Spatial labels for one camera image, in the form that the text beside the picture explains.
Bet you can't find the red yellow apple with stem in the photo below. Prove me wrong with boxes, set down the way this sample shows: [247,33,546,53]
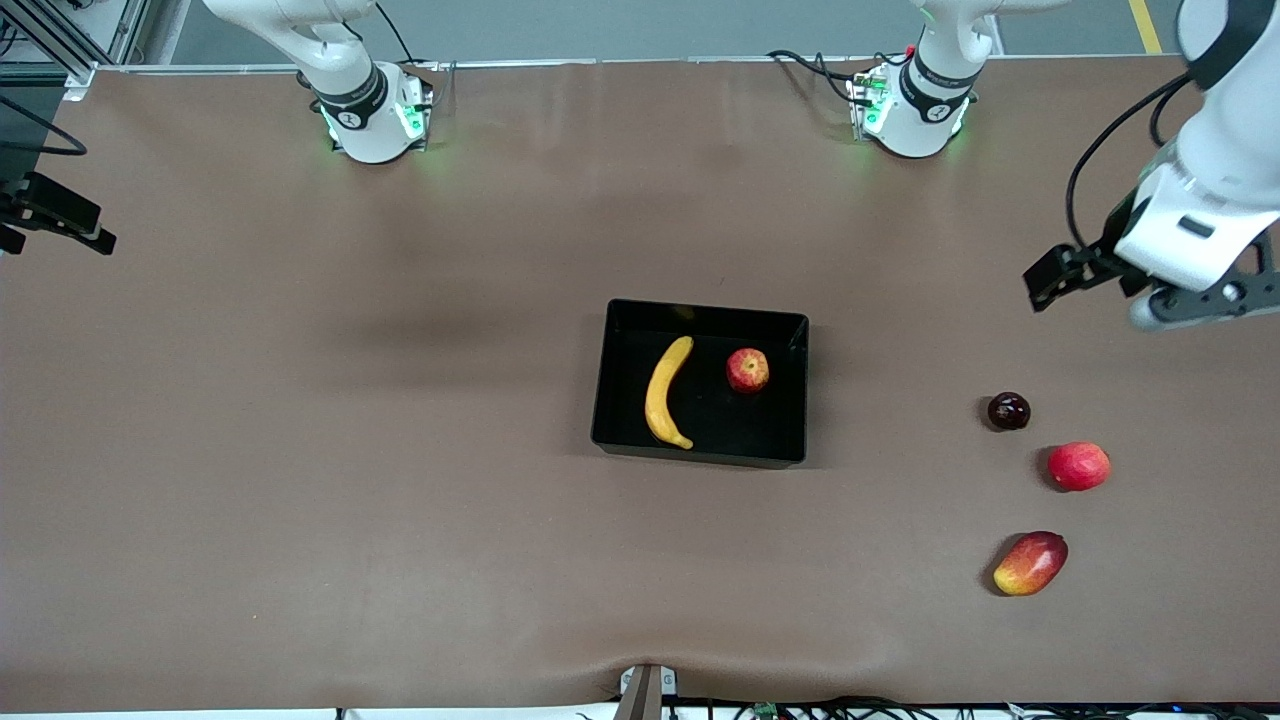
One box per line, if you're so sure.
[726,347,771,395]

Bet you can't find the black rectangular plastic box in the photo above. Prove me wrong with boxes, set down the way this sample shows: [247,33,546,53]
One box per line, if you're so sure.
[590,298,810,469]

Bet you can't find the yellow banana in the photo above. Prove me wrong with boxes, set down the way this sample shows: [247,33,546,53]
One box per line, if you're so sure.
[645,335,695,451]

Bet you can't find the pinkish red round fruit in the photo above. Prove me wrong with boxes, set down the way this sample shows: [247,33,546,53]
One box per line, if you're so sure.
[1047,441,1112,492]

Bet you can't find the red yellow mango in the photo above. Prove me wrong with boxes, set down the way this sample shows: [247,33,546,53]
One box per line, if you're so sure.
[993,531,1069,597]

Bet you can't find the large table cover sheet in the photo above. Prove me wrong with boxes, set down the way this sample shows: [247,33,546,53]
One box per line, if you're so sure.
[0,55,1280,713]

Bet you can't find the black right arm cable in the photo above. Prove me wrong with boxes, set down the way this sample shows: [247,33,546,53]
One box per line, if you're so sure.
[0,93,89,157]

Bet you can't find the aluminium frame struts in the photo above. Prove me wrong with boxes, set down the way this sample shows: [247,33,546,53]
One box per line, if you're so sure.
[0,0,151,91]

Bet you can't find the grey table edge bracket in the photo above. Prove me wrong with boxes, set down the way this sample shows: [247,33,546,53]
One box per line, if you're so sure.
[618,663,679,720]

